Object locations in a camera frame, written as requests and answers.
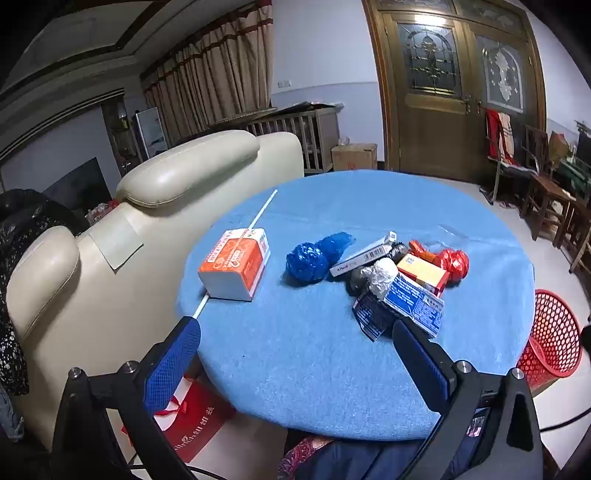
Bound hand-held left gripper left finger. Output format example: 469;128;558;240
50;316;204;480

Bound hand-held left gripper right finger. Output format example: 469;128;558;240
392;318;546;480

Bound large blue toothpaste box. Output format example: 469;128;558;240
384;272;445;340

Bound black printed packet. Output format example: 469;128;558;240
352;291;402;342

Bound orange white medicine box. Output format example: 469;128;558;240
396;253;451;296

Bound silvery white wad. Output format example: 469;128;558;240
365;257;400;300

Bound black plastic bag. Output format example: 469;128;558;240
346;241;411;297

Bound orange red wrapper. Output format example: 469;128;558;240
409;240;439;265

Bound narrow toothpaste box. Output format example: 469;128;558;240
329;231;399;278

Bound red plastic basket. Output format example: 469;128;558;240
516;289;583;395

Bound blue plastic bag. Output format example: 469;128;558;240
316;232;356;268

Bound blue foil wrapper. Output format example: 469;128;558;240
285;241;329;288

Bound red gift bag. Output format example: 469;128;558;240
121;376;237;464

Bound cream leather sofa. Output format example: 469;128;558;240
7;130;305;462

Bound orange white tissue pack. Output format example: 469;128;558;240
198;227;271;302

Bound blue tablecloth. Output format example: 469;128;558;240
178;170;536;441

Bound red floral cloth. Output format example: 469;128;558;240
277;436;333;480

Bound thin white stick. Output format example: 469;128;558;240
193;189;279;320

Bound dark television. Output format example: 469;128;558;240
41;157;112;217

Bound cardboard box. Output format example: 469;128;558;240
331;142;378;172

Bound dark wooden stool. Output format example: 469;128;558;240
554;196;591;273

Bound wooden double door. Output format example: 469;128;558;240
362;0;548;183

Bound white standing appliance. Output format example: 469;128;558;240
134;107;169;160

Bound dark wooden display cabinet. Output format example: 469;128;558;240
102;99;144;176

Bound red striped cloth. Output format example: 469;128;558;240
484;109;515;162

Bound wooden chair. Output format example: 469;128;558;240
521;124;561;185

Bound wooden crib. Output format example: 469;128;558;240
210;102;345;175

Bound dark monitor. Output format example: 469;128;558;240
575;121;591;162

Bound brown curtains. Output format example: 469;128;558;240
141;4;274;146

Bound black cable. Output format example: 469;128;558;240
538;401;591;435

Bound metal frame chair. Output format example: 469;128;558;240
482;108;539;204

